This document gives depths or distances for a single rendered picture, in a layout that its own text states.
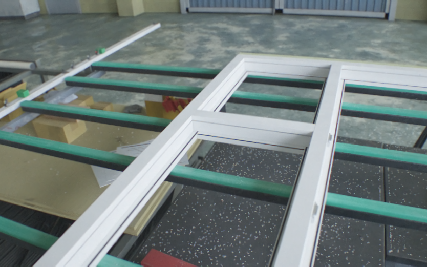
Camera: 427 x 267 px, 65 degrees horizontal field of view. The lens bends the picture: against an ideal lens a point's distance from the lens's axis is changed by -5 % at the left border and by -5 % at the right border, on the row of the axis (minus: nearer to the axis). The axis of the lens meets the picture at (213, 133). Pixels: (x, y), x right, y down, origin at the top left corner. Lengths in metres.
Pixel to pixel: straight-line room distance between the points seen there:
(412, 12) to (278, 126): 5.90
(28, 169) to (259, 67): 1.08
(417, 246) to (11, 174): 1.53
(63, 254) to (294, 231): 0.44
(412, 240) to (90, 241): 0.94
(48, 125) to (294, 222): 1.30
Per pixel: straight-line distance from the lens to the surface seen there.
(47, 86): 1.81
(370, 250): 1.17
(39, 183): 1.51
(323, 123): 1.05
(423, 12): 6.82
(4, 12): 10.19
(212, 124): 1.08
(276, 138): 1.04
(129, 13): 7.77
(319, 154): 0.91
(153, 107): 1.75
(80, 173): 1.48
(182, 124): 1.05
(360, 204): 0.89
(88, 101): 1.93
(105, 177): 1.42
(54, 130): 1.74
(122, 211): 0.85
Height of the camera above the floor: 1.44
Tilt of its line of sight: 31 degrees down
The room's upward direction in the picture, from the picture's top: 5 degrees counter-clockwise
